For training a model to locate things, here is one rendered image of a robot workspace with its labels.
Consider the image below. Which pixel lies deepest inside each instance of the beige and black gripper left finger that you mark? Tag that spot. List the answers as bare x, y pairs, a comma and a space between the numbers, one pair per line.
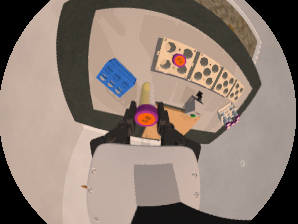
121, 133

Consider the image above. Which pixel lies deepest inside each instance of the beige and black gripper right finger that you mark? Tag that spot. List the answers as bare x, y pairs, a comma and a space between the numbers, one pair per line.
170, 136

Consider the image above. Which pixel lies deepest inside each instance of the blue tube rack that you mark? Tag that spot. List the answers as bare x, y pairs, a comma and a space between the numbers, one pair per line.
124, 84

